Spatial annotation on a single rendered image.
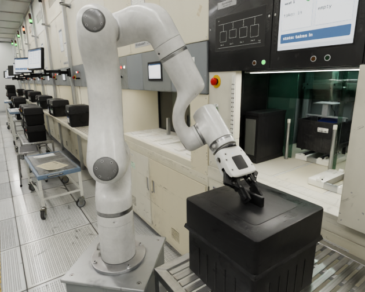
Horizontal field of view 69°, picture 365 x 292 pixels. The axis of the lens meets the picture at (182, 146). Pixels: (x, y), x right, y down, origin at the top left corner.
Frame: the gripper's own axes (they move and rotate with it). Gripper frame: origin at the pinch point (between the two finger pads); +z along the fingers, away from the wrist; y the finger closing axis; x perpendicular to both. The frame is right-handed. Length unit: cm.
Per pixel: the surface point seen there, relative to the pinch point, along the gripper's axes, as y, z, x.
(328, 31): 39, -36, -31
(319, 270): 20.2, 28.7, 10.6
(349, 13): 39, -35, -39
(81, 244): -19, -44, 191
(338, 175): 73, 3, 16
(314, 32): 39, -40, -28
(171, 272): -19.5, 9.5, 29.8
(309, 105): 123, -49, 32
